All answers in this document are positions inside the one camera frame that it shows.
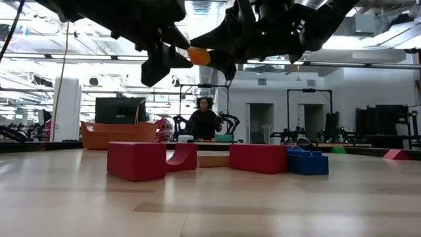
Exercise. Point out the orange studded block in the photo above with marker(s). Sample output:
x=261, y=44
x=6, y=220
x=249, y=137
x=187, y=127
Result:
x=199, y=56

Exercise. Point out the black gantry frame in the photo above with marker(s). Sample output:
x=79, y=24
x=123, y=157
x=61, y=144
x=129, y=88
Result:
x=309, y=90
x=204, y=86

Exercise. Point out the green studded block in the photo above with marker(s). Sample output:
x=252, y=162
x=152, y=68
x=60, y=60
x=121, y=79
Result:
x=338, y=150

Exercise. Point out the teal box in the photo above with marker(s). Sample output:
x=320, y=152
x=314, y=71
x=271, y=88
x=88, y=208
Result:
x=223, y=138

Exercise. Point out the blue studded brick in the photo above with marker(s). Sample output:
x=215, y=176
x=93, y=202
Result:
x=307, y=164

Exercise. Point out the person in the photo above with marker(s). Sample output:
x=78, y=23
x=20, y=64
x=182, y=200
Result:
x=204, y=120

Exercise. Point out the black bar with light strips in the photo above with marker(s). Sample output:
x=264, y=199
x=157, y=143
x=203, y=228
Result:
x=82, y=57

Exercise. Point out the black background robot arm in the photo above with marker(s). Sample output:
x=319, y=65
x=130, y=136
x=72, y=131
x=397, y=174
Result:
x=289, y=135
x=232, y=123
x=180, y=125

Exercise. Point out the black aluminium table frame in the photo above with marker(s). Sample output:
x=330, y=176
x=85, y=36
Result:
x=39, y=146

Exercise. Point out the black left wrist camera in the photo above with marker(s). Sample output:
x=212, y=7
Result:
x=154, y=70

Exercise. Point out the wooden block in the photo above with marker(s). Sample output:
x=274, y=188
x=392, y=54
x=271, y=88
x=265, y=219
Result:
x=213, y=161

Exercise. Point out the red wedge block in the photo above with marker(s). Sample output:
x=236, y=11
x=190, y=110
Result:
x=398, y=155

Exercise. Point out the red arch block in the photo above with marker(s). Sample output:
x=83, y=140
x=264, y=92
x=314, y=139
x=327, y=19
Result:
x=189, y=158

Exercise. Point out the red cart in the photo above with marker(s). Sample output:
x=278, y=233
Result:
x=163, y=128

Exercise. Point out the black rack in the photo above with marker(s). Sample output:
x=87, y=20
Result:
x=381, y=121

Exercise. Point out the silver ceiling duct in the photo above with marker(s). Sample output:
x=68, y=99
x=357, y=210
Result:
x=200, y=8

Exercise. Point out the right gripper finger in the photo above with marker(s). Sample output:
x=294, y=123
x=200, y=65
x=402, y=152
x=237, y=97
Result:
x=213, y=37
x=225, y=62

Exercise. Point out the white box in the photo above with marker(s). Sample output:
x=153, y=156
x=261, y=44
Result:
x=185, y=138

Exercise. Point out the orange plastic bin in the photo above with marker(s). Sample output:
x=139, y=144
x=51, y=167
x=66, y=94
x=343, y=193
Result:
x=118, y=133

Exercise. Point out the black monitor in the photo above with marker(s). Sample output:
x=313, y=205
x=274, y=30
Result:
x=120, y=110

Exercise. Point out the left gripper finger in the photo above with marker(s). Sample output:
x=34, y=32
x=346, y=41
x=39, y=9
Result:
x=181, y=62
x=181, y=41

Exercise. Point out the red smooth block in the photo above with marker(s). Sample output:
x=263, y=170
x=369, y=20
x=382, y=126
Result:
x=258, y=158
x=136, y=161

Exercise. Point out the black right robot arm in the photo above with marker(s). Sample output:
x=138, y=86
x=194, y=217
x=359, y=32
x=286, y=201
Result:
x=329, y=16

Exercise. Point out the white column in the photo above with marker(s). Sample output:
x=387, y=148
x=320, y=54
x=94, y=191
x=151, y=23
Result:
x=70, y=108

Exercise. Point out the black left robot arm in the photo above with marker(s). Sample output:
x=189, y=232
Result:
x=98, y=13

